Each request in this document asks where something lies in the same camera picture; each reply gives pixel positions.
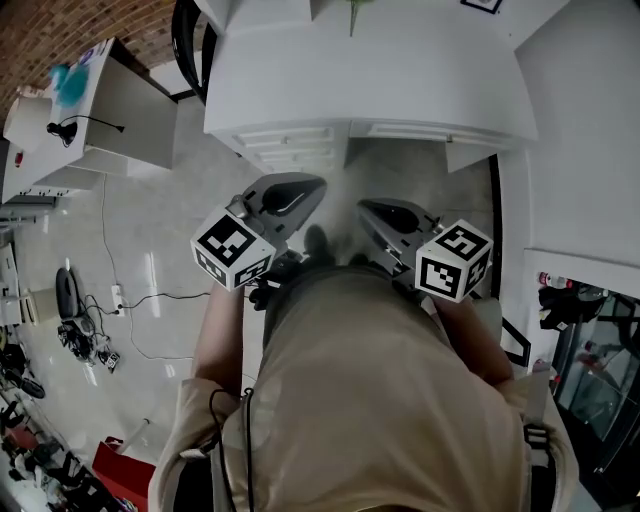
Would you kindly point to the person's beige shirt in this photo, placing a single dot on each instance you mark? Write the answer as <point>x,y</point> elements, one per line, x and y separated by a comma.
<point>375,400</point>

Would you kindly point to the black framed glass door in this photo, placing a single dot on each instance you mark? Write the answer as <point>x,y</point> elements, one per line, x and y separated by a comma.
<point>600,375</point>

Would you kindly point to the black framed picture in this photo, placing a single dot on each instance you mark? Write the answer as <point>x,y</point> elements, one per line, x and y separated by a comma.
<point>482,4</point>

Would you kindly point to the black waist device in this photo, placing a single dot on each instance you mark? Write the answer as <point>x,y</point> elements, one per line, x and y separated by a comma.
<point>277,280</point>

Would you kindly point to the red box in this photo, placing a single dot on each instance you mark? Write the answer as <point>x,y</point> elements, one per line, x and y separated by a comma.
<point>125,475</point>

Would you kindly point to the black round floor object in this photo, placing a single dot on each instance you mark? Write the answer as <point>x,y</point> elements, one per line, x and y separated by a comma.
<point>66,295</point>

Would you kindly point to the person's left shoe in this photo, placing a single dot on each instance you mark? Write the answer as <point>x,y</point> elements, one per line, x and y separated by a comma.
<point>320,245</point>

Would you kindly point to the beige box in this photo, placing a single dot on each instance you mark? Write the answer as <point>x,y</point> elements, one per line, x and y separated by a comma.
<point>40,307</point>

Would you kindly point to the black bag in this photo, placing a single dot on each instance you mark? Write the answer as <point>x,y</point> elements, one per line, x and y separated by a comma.
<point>565,305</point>

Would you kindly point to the small black-white patterned block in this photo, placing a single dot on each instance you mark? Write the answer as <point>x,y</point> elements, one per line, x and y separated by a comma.
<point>113,362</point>

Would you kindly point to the person's right forearm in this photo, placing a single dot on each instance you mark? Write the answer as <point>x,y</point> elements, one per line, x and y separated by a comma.
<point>475,340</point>

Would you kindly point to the white power strip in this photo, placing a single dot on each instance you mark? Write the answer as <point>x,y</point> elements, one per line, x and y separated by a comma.
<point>118,300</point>

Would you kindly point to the floor clutter pile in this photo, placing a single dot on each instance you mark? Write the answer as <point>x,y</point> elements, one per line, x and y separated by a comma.
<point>35,450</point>

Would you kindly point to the plastic bottle with red label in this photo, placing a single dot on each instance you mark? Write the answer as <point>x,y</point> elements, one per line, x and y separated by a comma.
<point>555,281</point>

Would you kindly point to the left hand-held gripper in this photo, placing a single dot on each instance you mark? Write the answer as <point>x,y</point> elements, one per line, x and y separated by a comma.
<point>225,245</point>

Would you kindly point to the person's shoe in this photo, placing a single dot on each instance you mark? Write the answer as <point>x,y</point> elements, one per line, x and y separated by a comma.
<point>320,245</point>
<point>360,259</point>

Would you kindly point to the white hutch shelf unit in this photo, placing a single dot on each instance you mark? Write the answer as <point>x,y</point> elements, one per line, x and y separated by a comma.
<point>260,12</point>

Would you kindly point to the small red object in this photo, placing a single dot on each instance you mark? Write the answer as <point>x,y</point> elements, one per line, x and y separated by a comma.
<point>19,160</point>

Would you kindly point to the purple artificial flowers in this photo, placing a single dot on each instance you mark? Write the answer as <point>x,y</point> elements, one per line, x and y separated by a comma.
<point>356,12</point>

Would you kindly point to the white side table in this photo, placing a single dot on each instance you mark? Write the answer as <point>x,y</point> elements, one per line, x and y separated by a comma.
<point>135,115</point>

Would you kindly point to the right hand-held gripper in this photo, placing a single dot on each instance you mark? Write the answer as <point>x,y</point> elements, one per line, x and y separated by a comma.
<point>450,265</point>

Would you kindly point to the black folding chair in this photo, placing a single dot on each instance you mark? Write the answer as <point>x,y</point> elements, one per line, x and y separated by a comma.
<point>187,50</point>

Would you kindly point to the person's right shoe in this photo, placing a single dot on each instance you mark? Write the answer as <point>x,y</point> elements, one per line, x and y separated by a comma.
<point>360,259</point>

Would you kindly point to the person's left forearm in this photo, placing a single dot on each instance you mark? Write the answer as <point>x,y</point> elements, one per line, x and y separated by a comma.
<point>217,340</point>

